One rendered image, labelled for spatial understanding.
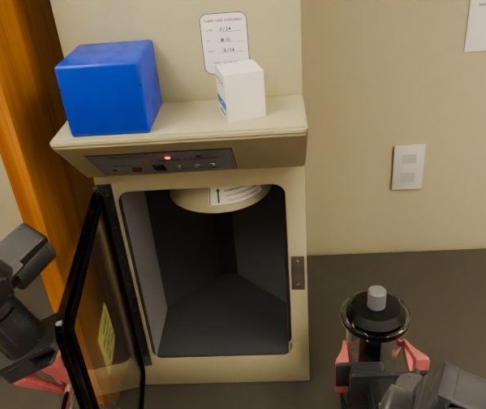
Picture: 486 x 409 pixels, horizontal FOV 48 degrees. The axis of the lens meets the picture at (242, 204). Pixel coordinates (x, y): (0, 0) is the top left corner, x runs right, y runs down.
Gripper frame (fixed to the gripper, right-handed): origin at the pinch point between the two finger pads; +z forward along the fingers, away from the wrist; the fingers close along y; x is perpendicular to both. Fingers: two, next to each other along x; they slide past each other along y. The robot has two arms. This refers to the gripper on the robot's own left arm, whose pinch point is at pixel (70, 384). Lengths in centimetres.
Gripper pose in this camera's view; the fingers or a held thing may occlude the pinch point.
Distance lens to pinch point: 81.8
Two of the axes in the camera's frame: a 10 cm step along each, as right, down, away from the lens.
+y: -8.8, 4.4, 1.9
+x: 0.7, 5.0, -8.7
